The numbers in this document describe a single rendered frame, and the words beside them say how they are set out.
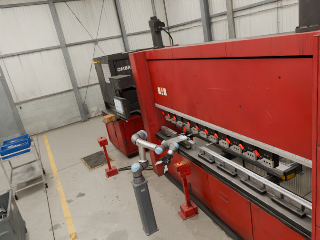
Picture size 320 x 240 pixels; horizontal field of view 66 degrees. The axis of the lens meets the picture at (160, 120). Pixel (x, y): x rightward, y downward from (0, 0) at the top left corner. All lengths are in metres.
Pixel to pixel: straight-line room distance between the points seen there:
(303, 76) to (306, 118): 0.30
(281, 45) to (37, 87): 8.73
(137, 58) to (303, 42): 2.81
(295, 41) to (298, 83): 0.29
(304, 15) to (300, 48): 0.22
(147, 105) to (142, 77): 0.49
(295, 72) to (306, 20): 0.33
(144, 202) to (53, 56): 7.44
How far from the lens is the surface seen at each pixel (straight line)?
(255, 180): 2.71
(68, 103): 9.97
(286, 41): 1.97
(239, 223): 3.09
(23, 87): 9.81
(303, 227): 2.36
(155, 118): 4.39
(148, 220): 3.52
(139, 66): 4.18
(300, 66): 1.95
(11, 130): 10.01
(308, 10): 1.97
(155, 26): 3.92
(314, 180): 1.90
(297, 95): 2.01
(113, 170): 5.22
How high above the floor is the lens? 2.42
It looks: 18 degrees down
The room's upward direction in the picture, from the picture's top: 11 degrees counter-clockwise
